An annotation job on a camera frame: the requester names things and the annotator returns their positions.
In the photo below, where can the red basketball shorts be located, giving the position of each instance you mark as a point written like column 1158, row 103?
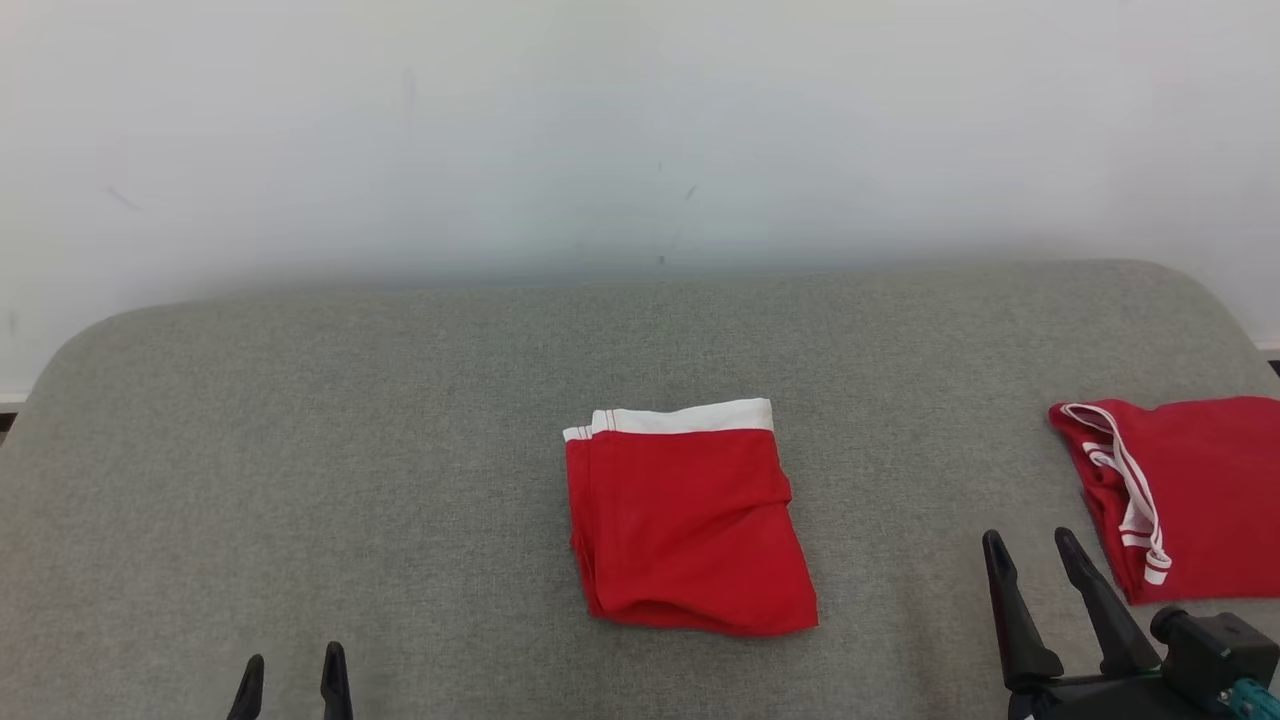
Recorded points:
column 690, row 530

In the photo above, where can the red basketball jersey white trim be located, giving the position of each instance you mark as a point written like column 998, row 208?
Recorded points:
column 1210, row 480

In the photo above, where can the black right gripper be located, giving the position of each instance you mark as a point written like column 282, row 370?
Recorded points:
column 1190, row 670

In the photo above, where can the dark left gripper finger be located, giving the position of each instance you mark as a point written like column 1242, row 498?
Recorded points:
column 336, row 685
column 247, row 690

